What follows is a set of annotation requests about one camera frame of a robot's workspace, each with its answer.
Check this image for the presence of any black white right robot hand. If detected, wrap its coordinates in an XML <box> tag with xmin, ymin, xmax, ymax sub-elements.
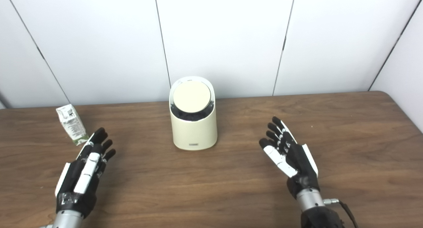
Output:
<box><xmin>259</xmin><ymin>116</ymin><xmax>320</xmax><ymax>199</ymax></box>

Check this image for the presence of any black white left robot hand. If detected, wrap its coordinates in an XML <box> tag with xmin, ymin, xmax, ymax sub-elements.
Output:
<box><xmin>55</xmin><ymin>127</ymin><xmax>117</xmax><ymax>219</ymax></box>

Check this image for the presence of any white green milk carton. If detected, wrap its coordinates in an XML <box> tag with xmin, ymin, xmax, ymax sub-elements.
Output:
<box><xmin>56</xmin><ymin>104</ymin><xmax>90</xmax><ymax>146</ymax></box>

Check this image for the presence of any cream round bin lid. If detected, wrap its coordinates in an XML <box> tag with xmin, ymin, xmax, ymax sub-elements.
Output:
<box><xmin>173</xmin><ymin>81</ymin><xmax>211</xmax><ymax>113</ymax></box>

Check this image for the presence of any cream-colored bin body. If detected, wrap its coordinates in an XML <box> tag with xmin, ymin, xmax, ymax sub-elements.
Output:
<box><xmin>169</xmin><ymin>76</ymin><xmax>218</xmax><ymax>151</ymax></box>

